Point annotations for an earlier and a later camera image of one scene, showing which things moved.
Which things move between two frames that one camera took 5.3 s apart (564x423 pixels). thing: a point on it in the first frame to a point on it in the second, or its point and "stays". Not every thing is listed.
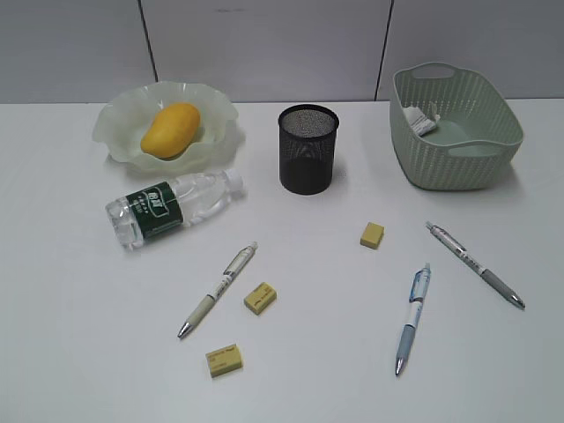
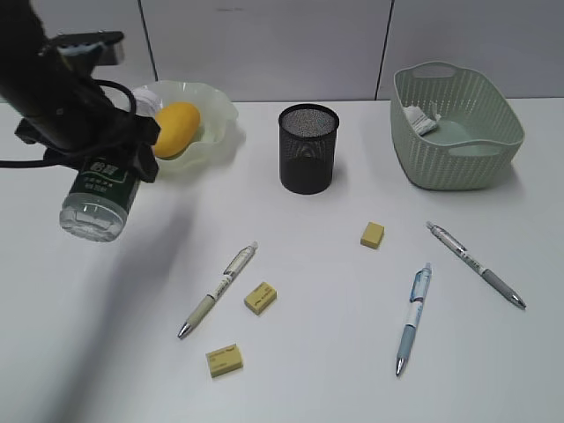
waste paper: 421,123 stays
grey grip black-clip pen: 461,253 stays
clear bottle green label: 159,209 to 99,199
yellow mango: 171,130 stays
